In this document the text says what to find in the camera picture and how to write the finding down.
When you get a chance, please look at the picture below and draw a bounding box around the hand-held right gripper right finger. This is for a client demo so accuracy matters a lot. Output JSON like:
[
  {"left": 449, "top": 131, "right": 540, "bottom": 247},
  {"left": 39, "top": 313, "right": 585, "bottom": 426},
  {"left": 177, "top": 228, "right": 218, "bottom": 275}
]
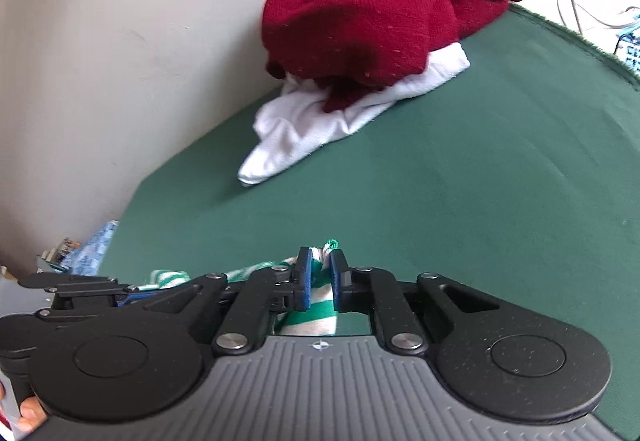
[{"left": 329, "top": 248, "right": 501, "bottom": 356}]

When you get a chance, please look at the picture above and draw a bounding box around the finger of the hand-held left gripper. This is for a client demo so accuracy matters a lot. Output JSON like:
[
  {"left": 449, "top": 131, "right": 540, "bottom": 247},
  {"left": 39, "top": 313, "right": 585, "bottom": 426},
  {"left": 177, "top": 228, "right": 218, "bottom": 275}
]
[
  {"left": 35, "top": 293, "right": 151, "bottom": 322},
  {"left": 17, "top": 272, "right": 132, "bottom": 298}
]

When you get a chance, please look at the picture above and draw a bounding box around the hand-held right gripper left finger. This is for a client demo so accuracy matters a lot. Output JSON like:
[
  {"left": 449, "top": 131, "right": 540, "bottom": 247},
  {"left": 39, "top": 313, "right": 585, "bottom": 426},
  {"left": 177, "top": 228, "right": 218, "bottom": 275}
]
[{"left": 142, "top": 247, "right": 315, "bottom": 356}]

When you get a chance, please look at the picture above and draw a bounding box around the green white striped garment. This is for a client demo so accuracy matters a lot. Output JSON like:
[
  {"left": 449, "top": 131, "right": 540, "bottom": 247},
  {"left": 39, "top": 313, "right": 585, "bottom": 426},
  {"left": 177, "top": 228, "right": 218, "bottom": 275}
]
[{"left": 117, "top": 237, "right": 373, "bottom": 337}]

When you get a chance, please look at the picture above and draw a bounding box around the person's left hand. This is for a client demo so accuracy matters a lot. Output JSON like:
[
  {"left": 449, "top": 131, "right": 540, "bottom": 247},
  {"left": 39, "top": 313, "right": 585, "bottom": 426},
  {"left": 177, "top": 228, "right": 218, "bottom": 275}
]
[{"left": 0, "top": 381, "right": 49, "bottom": 434}]

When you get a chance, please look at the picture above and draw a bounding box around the blue patterned towel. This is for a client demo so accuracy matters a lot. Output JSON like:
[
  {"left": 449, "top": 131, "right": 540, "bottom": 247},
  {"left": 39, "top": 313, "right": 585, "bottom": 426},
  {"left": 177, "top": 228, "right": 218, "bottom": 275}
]
[{"left": 65, "top": 220, "right": 121, "bottom": 276}]

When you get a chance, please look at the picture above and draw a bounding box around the green table cloth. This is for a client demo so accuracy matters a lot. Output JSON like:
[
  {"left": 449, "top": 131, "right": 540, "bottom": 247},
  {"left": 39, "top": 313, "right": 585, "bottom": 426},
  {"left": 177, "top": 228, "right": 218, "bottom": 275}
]
[{"left": 97, "top": 3, "right": 640, "bottom": 439}]

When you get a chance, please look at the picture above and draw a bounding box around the dark red sweater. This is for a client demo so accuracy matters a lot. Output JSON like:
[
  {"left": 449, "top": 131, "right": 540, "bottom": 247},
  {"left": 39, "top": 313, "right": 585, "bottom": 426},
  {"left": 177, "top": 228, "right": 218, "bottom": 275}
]
[{"left": 261, "top": 0, "right": 530, "bottom": 114}]

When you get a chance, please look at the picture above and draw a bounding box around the white power strip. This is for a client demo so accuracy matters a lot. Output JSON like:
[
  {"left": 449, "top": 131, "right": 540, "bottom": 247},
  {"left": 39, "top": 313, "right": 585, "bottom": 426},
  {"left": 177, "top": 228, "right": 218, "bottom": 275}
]
[{"left": 615, "top": 28, "right": 640, "bottom": 78}]

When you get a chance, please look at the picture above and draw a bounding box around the grey power cable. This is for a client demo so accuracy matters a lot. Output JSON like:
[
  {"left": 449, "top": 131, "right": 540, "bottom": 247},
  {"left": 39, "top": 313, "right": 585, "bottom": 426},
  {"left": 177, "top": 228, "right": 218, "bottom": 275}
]
[{"left": 557, "top": 0, "right": 640, "bottom": 30}]

